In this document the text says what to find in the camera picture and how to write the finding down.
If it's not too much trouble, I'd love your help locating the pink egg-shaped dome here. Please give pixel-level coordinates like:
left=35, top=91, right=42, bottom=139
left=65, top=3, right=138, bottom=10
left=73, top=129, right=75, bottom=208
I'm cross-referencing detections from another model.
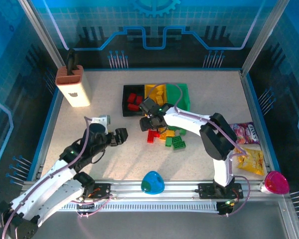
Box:
left=260, top=170, right=291, bottom=195

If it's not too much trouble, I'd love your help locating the black utensil handle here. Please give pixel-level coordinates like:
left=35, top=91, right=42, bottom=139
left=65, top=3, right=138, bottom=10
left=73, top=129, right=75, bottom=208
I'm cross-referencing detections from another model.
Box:
left=66, top=49, right=78, bottom=75

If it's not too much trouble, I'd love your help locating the white slotted cable duct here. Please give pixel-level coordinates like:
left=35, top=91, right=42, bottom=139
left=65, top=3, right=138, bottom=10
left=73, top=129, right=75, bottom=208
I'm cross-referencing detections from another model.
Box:
left=57, top=201, right=220, bottom=213

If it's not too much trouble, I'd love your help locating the green plastic bin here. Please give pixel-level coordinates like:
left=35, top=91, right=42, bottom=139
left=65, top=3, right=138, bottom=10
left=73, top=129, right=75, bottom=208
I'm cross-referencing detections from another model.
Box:
left=165, top=83, right=191, bottom=113

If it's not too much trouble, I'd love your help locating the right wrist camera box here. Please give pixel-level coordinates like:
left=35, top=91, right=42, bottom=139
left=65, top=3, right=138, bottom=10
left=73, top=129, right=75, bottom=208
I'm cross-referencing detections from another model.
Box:
left=139, top=97, right=158, bottom=113

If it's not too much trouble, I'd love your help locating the black plastic bin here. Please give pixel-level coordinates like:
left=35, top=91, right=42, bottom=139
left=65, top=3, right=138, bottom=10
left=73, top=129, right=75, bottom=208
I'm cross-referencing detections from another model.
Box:
left=122, top=84, right=147, bottom=117

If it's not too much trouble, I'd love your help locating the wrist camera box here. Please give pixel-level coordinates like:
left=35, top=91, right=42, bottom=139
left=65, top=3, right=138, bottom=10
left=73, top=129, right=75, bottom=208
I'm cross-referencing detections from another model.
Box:
left=90, top=114, right=112, bottom=125
left=139, top=97, right=158, bottom=113

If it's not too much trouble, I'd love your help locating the black controller board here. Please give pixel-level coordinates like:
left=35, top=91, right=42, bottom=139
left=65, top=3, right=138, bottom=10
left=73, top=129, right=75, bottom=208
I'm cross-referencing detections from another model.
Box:
left=216, top=199, right=240, bottom=216

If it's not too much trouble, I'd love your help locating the purple candy bag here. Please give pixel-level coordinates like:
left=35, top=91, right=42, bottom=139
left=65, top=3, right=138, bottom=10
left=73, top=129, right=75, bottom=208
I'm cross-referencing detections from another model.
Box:
left=229, top=121, right=261, bottom=145

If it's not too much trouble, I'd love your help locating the white knife block, terracotta top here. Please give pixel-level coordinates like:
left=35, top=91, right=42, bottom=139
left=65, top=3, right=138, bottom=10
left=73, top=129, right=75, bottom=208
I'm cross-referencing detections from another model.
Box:
left=55, top=65, right=92, bottom=108

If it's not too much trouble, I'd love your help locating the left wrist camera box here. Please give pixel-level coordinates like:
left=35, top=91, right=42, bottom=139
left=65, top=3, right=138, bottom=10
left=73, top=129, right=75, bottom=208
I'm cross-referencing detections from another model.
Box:
left=90, top=114, right=112, bottom=125

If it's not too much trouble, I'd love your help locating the yellow snack bag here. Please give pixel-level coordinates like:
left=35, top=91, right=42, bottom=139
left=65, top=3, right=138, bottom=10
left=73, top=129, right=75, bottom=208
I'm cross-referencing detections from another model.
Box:
left=233, top=146, right=265, bottom=176

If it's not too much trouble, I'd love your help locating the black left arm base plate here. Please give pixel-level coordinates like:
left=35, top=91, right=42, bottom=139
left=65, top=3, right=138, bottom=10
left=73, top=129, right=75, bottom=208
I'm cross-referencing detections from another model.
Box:
left=76, top=181, right=112, bottom=200

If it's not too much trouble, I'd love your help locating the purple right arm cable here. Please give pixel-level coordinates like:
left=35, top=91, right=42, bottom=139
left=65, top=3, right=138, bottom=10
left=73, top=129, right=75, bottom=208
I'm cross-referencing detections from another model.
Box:
left=146, top=83, right=252, bottom=218

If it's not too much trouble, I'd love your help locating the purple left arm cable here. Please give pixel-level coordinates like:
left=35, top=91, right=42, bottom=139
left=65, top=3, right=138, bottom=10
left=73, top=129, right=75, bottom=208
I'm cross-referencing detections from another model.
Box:
left=0, top=116, right=114, bottom=239

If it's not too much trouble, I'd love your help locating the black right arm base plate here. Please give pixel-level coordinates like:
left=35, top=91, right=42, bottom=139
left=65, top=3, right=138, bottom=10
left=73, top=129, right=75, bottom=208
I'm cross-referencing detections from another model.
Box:
left=198, top=183, right=244, bottom=200

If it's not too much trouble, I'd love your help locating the aluminium mounting rail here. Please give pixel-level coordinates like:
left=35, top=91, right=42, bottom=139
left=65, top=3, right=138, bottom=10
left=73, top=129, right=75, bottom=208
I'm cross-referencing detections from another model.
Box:
left=22, top=179, right=271, bottom=203

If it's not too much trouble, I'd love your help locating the blue egg-shaped dome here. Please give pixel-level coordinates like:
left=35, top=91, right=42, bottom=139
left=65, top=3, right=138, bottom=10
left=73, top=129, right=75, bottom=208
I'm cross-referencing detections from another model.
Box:
left=141, top=170, right=165, bottom=195

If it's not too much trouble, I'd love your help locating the aluminium frame post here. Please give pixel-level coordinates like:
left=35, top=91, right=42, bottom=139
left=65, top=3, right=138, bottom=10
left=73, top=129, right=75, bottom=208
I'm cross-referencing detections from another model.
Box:
left=16, top=0, right=72, bottom=72
left=240, top=0, right=289, bottom=77

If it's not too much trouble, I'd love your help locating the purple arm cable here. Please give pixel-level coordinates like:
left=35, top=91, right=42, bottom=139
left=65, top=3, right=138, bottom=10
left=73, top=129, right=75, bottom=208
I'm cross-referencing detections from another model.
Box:
left=146, top=83, right=252, bottom=218
left=0, top=116, right=114, bottom=239

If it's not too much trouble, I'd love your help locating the yellow plastic bin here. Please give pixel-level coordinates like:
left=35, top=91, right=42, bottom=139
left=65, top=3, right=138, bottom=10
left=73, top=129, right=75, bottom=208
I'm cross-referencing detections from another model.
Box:
left=144, top=84, right=168, bottom=108

